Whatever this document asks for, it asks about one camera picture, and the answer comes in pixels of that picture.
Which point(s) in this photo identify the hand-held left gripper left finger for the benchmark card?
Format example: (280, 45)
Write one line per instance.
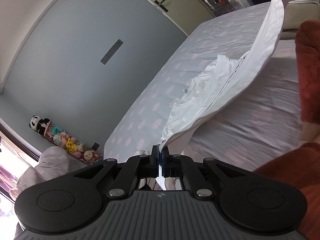
(156, 161)

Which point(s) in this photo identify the dark wall outlet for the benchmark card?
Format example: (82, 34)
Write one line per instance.
(95, 146)

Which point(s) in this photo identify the rolled grey pink quilt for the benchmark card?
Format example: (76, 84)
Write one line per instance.
(45, 167)

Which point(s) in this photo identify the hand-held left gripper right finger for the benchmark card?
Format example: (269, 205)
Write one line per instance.
(163, 163)

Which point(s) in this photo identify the window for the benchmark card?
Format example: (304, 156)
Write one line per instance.
(10, 155)

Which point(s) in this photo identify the bed with pink-dotted sheet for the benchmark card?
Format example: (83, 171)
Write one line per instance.
(250, 125)

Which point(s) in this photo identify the beige fleece blanket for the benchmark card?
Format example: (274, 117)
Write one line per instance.
(300, 12)

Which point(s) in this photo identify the purple curtain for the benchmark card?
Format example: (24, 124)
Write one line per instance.
(7, 177)

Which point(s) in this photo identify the panda plush toy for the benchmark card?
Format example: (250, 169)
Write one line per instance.
(38, 123)

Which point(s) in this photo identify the grey wall panel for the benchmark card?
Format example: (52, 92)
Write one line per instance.
(111, 52)

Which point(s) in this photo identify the person's red fleece clothing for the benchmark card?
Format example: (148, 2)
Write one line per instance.
(287, 170)

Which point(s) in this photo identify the clear tube of plush toys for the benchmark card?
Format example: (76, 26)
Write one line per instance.
(72, 145)

